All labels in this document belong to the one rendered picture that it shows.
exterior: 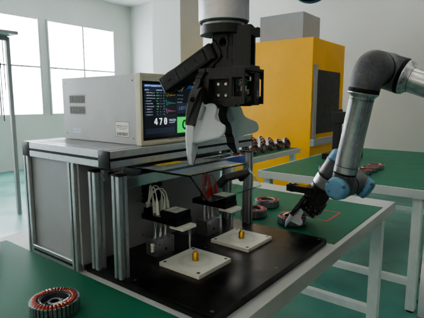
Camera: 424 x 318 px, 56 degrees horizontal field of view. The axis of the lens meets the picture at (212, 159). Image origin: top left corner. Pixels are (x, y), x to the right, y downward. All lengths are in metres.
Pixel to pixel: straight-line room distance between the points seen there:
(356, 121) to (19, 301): 1.07
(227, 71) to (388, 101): 5.83
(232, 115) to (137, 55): 8.66
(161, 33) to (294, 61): 1.77
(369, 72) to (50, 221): 1.08
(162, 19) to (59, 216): 4.39
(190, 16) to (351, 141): 4.28
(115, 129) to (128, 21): 8.36
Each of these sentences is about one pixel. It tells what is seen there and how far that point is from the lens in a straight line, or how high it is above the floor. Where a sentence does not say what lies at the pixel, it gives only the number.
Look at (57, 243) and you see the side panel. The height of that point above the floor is 0.81.
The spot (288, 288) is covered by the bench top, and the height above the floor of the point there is 0.74.
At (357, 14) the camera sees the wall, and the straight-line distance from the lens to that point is 6.62.
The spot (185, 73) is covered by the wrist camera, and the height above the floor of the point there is 1.28.
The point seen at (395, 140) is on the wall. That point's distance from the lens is 6.35.
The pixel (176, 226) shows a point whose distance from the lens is 1.17.
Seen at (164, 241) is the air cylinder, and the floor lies 0.81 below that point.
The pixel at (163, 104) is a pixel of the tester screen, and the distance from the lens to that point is 1.20.
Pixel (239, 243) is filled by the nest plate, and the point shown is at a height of 0.78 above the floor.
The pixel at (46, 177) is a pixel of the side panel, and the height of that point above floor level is 1.01.
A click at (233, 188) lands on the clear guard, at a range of 1.03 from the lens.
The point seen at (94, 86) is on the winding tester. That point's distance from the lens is 1.30.
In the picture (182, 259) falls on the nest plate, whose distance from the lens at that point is 1.20.
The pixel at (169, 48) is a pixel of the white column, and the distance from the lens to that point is 5.33.
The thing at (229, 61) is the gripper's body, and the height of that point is 1.30.
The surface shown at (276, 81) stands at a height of 1.48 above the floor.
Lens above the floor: 1.24
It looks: 8 degrees down
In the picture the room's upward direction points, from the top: straight up
